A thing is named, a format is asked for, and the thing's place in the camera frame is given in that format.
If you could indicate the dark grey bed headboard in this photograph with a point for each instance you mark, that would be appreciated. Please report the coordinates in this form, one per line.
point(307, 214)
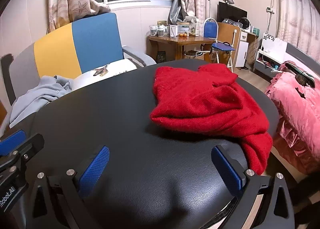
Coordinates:
point(300, 51)

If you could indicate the grey plastic bag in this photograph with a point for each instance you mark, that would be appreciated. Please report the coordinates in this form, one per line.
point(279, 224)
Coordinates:
point(176, 11)

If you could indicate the white printed cushion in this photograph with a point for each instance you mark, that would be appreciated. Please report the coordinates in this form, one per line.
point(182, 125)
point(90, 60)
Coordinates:
point(115, 69)

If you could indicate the black monitor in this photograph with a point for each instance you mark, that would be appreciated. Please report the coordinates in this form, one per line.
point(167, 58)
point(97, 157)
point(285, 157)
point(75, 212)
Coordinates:
point(230, 12)

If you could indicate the dark bag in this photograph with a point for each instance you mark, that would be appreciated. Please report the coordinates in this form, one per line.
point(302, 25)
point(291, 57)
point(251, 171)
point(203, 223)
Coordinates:
point(161, 57)

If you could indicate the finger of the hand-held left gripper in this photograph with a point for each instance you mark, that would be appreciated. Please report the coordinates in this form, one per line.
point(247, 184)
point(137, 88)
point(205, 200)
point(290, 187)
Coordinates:
point(12, 142)
point(30, 144)

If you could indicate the white flower print board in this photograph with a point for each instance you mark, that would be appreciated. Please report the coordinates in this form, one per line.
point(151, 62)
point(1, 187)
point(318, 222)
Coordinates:
point(273, 46)

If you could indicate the white jar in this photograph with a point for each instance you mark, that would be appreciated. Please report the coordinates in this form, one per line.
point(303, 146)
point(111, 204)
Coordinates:
point(153, 31)
point(161, 32)

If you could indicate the small desk fan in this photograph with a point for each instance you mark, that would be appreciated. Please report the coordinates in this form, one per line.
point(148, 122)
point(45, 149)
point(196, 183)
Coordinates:
point(244, 23)

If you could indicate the wooden desk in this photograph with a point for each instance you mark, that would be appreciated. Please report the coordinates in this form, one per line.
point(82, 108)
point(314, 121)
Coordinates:
point(225, 34)

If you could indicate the white box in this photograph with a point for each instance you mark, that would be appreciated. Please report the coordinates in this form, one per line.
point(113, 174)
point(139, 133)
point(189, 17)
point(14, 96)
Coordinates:
point(173, 31)

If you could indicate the grey bedside shelf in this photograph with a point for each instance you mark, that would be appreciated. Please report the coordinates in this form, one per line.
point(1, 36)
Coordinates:
point(262, 67)

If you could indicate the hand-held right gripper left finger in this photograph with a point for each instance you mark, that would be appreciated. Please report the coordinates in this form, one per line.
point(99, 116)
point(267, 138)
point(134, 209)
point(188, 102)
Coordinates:
point(95, 166)

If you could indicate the pink bedspread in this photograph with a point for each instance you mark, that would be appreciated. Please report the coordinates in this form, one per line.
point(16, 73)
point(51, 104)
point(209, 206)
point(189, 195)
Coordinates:
point(297, 109)

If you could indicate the small picture frame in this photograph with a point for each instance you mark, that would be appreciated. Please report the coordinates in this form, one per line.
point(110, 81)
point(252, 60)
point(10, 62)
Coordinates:
point(162, 23)

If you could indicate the wooden table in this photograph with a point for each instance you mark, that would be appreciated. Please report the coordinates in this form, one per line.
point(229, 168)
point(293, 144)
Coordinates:
point(180, 40)

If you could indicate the beige carton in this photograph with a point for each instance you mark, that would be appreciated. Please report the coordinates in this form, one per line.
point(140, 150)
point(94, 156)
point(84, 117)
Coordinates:
point(193, 27)

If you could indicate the grey yellow blue armchair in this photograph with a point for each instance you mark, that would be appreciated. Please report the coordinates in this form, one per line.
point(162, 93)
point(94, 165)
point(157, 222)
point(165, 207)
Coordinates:
point(95, 41)

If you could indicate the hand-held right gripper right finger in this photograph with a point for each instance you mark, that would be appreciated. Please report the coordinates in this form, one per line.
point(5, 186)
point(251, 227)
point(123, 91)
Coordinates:
point(227, 171)

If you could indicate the light blue garment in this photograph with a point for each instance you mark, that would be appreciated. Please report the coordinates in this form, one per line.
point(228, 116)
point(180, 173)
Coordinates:
point(37, 96)

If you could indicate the blue folding chair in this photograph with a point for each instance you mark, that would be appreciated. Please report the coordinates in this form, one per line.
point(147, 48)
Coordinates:
point(210, 29)

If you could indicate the red knit sweater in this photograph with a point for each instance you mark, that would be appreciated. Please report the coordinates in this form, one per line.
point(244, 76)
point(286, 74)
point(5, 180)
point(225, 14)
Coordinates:
point(200, 99)

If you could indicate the dark green cloth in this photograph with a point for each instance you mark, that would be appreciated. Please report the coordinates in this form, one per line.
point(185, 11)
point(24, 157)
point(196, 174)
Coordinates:
point(303, 77)

